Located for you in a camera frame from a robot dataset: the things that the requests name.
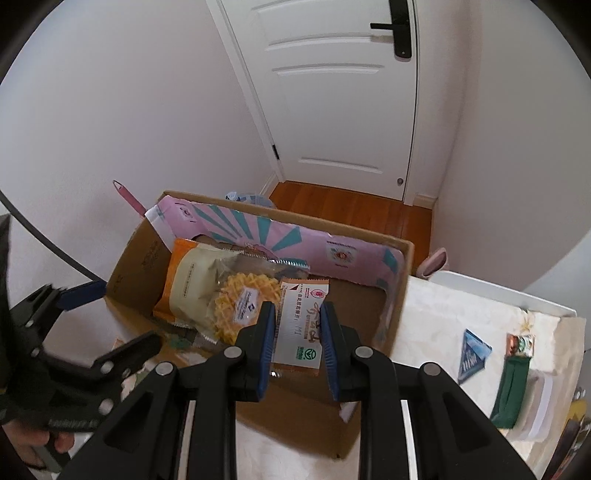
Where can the white panelled door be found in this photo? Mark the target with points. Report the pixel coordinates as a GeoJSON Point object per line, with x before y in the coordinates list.
{"type": "Point", "coordinates": [332, 115]}

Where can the brown cardboard box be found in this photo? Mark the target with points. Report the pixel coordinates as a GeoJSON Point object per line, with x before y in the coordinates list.
{"type": "Point", "coordinates": [351, 304]}

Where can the pink printed cardboard sheet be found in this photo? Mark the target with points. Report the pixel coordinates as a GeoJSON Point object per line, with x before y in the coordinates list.
{"type": "Point", "coordinates": [286, 235]}

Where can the person's left hand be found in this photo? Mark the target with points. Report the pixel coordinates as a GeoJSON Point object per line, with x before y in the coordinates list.
{"type": "Point", "coordinates": [23, 444]}

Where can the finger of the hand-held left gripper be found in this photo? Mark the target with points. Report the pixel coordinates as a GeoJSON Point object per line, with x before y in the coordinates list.
{"type": "Point", "coordinates": [87, 293]}
{"type": "Point", "coordinates": [134, 353]}

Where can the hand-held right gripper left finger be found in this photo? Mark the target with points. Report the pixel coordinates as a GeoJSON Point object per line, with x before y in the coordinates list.
{"type": "Point", "coordinates": [269, 350]}

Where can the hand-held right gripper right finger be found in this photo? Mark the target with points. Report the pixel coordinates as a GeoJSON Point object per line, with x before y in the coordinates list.
{"type": "Point", "coordinates": [330, 360]}

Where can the blue plastic bag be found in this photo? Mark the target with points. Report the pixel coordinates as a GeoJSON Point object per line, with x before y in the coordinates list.
{"type": "Point", "coordinates": [249, 198]}

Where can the small brown coffee sachet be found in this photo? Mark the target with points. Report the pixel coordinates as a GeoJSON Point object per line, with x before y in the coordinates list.
{"type": "Point", "coordinates": [521, 345]}

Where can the pink slipper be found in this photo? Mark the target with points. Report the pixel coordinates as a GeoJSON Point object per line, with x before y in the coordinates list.
{"type": "Point", "coordinates": [436, 263]}

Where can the blue triangular packet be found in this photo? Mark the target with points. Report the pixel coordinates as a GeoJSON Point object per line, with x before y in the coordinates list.
{"type": "Point", "coordinates": [473, 357]}

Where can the yellow waffle cookie packet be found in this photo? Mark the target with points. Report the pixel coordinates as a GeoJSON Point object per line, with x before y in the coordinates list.
{"type": "Point", "coordinates": [231, 304]}

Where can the white plastic table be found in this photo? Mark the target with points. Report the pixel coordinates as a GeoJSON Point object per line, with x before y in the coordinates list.
{"type": "Point", "coordinates": [489, 288]}

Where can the orange and cream chip bag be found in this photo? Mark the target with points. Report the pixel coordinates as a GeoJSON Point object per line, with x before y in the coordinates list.
{"type": "Point", "coordinates": [189, 281]}

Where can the floral cream tablecloth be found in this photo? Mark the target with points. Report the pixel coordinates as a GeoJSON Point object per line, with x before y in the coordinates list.
{"type": "Point", "coordinates": [438, 323]}

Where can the translucent white box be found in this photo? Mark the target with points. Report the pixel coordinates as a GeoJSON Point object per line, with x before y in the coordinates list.
{"type": "Point", "coordinates": [540, 406]}

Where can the clear packet with striped edge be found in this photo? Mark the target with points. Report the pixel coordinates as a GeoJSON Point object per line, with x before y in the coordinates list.
{"type": "Point", "coordinates": [254, 265]}

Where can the green upright packet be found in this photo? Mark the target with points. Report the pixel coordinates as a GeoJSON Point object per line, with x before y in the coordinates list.
{"type": "Point", "coordinates": [510, 392]}

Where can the white packet with orange top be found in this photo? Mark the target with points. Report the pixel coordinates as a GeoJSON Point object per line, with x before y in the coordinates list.
{"type": "Point", "coordinates": [300, 323]}

